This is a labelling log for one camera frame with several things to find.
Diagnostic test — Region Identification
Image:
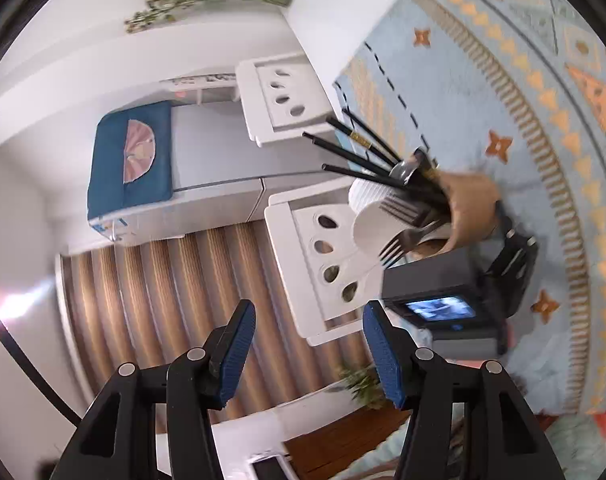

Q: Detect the white dining chair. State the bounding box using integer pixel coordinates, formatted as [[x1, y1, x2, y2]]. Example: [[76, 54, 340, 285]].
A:
[[264, 185, 401, 347], [235, 52, 351, 147]]

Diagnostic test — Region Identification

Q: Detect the wooden utensil holder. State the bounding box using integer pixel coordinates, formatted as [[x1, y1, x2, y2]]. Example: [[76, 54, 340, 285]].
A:
[[415, 172, 502, 257]]

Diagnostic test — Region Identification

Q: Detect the metal spoon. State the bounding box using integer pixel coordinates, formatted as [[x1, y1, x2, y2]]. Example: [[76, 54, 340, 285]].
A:
[[389, 147, 434, 187]]

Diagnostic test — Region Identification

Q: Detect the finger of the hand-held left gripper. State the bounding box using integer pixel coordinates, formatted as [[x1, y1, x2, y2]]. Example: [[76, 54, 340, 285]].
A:
[[490, 200, 538, 273]]

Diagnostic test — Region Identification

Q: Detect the blue patterned table mat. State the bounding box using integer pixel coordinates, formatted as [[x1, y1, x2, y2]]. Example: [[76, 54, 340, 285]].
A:
[[333, 0, 606, 417]]

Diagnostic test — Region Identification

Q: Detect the white refrigerator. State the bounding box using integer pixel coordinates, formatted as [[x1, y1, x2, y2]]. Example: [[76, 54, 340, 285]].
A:
[[87, 100, 346, 247]]

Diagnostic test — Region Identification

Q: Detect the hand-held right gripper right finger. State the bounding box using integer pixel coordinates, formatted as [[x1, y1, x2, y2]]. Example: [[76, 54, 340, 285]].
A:
[[362, 300, 566, 480]]

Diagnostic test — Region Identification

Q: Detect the white dotted rice paddle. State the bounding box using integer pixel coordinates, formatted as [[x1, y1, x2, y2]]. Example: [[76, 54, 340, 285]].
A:
[[353, 205, 408, 263], [348, 180, 408, 216]]

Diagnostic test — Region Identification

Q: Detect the metal fork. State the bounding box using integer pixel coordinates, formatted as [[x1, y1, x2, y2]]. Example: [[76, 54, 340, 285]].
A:
[[378, 225, 456, 268], [380, 195, 448, 231]]

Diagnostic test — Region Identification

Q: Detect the blue refrigerator cover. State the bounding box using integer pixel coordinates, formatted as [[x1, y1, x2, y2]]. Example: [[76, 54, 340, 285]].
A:
[[87, 101, 174, 222]]

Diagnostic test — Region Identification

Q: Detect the white corner shelf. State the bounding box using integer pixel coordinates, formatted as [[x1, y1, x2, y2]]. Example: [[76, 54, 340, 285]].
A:
[[168, 74, 240, 104]]

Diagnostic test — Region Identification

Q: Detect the black cable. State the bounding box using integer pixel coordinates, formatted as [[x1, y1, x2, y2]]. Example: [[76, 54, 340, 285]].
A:
[[0, 292, 84, 426]]

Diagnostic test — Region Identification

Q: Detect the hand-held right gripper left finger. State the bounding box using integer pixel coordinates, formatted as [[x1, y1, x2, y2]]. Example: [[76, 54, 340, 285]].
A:
[[50, 299, 258, 480]]

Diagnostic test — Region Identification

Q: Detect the green potted plant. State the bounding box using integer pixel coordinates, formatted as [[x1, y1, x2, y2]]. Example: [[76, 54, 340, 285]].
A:
[[337, 365, 390, 409]]

